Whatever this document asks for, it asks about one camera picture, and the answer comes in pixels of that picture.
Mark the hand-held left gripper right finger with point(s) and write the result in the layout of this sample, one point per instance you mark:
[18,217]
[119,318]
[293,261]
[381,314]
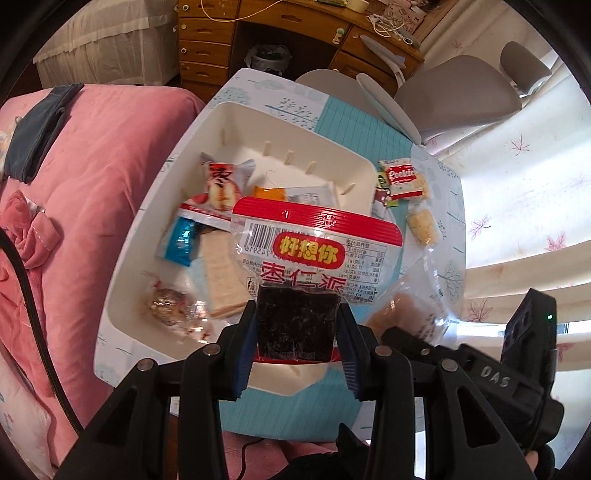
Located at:
[348,355]

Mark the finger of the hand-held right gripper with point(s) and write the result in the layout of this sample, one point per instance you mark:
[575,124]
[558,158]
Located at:
[415,344]

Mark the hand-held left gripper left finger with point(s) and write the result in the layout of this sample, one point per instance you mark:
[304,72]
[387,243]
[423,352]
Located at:
[244,350]

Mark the clear brown cake packet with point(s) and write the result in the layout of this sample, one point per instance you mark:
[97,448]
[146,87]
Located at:
[406,309]

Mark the red topped dark snack packet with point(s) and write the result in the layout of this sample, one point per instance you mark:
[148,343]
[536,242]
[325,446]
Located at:
[295,323]

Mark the light blue clear snack packet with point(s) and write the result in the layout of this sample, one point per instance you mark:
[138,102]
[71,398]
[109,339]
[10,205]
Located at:
[221,277]

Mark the clear candy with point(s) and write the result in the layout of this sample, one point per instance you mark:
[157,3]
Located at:
[168,302]

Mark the yellow puffed roll packet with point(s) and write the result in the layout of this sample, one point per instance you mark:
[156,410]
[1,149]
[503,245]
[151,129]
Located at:
[422,226]

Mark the red white bread picture packet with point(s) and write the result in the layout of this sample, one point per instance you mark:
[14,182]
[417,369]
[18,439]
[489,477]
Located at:
[221,194]

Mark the orange snack packet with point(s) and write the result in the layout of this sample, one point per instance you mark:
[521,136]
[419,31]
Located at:
[270,194]

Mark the green snack packet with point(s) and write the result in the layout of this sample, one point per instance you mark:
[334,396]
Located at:
[382,182]

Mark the white grey printed packet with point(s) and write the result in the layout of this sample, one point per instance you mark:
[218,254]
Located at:
[314,194]

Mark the red white cookie packet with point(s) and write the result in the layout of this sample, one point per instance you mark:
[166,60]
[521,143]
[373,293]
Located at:
[404,177]

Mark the white plastic basket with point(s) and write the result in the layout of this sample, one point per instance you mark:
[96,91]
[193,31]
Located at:
[277,129]

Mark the person's black pants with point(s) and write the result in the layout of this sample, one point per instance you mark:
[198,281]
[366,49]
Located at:
[318,466]

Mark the white leaf printed curtain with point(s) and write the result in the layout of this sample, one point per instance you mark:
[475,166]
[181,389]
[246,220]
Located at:
[508,184]

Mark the teal table runner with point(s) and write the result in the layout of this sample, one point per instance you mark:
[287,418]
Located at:
[351,134]

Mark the white printed pillow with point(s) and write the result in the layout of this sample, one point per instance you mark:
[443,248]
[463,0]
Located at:
[18,415]

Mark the grey-blue chair armrest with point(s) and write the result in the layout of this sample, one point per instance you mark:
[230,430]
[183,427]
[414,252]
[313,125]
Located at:
[385,55]
[388,108]

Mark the pink blanket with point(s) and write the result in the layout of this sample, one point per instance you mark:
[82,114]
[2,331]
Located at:
[101,161]

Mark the pink velvet garment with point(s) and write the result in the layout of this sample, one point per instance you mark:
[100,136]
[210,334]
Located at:
[27,230]

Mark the grey office chair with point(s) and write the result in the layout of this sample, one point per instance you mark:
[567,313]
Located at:
[457,92]

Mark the trash bin with liner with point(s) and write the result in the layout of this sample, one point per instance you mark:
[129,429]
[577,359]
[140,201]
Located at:
[268,57]

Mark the dark blue-grey cloth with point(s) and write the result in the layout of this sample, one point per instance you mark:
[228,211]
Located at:
[37,134]

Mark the wooden desk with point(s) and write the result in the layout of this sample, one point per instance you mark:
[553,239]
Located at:
[207,50]

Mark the small white green figurine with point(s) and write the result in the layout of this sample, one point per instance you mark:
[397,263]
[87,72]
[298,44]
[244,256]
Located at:
[339,36]

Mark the cream lace bed cover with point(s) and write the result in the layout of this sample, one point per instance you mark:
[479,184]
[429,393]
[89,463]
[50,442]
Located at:
[106,41]

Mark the pale yellow cup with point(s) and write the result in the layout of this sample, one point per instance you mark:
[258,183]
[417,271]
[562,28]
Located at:
[356,3]

